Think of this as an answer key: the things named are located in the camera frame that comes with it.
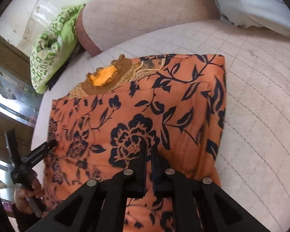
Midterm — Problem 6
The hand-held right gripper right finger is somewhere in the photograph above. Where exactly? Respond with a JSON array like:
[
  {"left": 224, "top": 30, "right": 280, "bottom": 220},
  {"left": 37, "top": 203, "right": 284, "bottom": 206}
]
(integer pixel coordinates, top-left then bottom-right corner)
[{"left": 151, "top": 146, "right": 272, "bottom": 232}]

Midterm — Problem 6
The pink quilted mattress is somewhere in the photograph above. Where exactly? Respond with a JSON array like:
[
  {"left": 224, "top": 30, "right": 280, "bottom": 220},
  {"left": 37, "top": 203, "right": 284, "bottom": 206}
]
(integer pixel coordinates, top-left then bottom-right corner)
[{"left": 30, "top": 20, "right": 290, "bottom": 232}]

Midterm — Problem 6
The green patterned pillow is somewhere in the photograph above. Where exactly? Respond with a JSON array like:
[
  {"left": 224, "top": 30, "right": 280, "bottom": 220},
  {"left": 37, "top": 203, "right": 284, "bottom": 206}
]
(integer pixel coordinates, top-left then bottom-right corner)
[{"left": 30, "top": 3, "right": 86, "bottom": 94}]

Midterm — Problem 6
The wooden cabinet with glass panels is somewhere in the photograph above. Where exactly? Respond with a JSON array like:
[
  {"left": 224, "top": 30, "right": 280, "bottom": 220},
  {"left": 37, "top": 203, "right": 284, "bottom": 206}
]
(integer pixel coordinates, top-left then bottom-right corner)
[{"left": 0, "top": 29, "right": 44, "bottom": 232}]

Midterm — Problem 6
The orange floral garment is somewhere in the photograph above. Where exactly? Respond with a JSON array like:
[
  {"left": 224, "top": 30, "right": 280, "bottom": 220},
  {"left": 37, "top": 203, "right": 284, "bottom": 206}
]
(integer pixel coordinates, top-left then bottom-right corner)
[{"left": 42, "top": 53, "right": 226, "bottom": 232}]

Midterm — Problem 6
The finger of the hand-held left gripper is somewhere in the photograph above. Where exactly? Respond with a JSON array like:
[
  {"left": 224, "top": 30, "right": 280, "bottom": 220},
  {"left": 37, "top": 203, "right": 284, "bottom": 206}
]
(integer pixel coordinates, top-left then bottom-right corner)
[{"left": 24, "top": 139, "right": 58, "bottom": 168}]

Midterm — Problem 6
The white pillow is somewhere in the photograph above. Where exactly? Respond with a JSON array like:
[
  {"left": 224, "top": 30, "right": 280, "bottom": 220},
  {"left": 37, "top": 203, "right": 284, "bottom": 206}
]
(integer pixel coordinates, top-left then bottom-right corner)
[{"left": 199, "top": 0, "right": 290, "bottom": 39}]

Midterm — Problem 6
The pink quilted bolster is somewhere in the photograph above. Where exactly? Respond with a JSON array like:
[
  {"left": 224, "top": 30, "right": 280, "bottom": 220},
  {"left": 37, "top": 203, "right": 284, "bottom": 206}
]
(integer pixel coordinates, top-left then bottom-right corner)
[{"left": 76, "top": 0, "right": 220, "bottom": 57}]

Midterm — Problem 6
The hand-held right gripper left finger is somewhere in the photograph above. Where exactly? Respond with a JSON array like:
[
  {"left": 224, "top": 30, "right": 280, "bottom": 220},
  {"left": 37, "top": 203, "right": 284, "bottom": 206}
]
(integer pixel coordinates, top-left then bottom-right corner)
[{"left": 23, "top": 137, "right": 148, "bottom": 232}]

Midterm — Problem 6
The person's left forearm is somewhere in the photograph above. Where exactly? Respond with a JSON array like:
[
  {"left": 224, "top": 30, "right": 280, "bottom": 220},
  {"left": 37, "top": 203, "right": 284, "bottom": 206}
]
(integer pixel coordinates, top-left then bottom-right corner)
[{"left": 12, "top": 206, "right": 40, "bottom": 232}]

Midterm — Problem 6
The person's left hand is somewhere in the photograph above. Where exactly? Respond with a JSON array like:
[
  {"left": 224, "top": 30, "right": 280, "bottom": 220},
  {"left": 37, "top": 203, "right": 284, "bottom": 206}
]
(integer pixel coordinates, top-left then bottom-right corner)
[{"left": 14, "top": 171, "right": 43, "bottom": 214}]

